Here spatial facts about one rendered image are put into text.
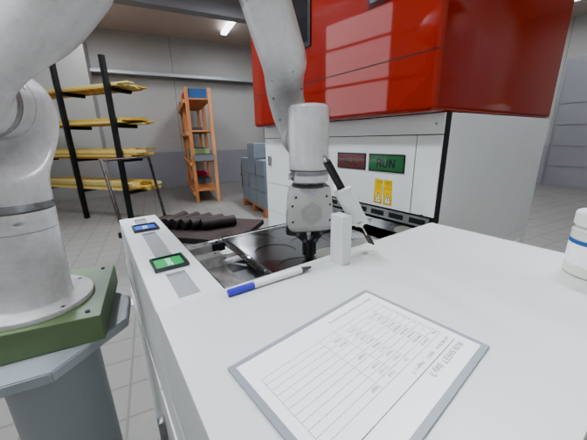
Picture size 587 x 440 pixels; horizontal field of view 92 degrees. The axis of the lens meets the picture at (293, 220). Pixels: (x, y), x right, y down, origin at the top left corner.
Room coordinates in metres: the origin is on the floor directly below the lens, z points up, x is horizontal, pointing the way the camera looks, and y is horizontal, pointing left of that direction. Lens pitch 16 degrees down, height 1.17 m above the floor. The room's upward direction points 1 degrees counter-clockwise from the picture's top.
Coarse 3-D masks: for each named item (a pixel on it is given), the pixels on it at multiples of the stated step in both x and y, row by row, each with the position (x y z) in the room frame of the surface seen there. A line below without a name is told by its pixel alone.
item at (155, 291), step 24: (144, 240) 0.59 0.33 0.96; (168, 240) 0.59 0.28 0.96; (144, 264) 0.46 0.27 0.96; (192, 264) 0.46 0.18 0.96; (144, 288) 0.41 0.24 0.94; (168, 288) 0.38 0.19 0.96; (192, 288) 0.38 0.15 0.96; (216, 288) 0.37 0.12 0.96; (144, 312) 0.49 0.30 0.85; (168, 384) 0.32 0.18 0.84
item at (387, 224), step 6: (336, 210) 0.93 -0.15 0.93; (342, 210) 0.90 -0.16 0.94; (366, 216) 0.82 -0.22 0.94; (372, 216) 0.82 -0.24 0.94; (372, 222) 0.80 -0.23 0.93; (378, 222) 0.78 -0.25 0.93; (384, 222) 0.77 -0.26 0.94; (390, 222) 0.75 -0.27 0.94; (396, 222) 0.75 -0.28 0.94; (384, 228) 0.76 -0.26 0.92; (390, 228) 0.75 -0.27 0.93; (396, 228) 0.73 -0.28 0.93; (402, 228) 0.72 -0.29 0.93; (408, 228) 0.70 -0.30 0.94
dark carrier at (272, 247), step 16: (240, 240) 0.75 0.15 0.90; (256, 240) 0.74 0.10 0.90; (272, 240) 0.74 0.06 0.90; (288, 240) 0.73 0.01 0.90; (320, 240) 0.73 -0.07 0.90; (256, 256) 0.63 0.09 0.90; (272, 256) 0.63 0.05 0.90; (288, 256) 0.63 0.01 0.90; (304, 256) 0.62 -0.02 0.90; (272, 272) 0.55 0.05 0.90
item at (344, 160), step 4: (340, 156) 0.93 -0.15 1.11; (344, 156) 0.91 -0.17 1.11; (348, 156) 0.90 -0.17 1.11; (352, 156) 0.89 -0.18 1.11; (356, 156) 0.87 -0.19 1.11; (360, 156) 0.86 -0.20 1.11; (340, 160) 0.93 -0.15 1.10; (344, 160) 0.91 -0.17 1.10; (348, 160) 0.90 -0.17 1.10; (352, 160) 0.89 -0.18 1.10; (356, 160) 0.87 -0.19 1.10; (360, 160) 0.86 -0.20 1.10; (340, 164) 0.93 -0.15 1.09; (344, 164) 0.91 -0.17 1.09; (348, 164) 0.90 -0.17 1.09; (352, 164) 0.89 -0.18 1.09; (356, 164) 0.87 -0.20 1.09; (360, 164) 0.86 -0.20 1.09
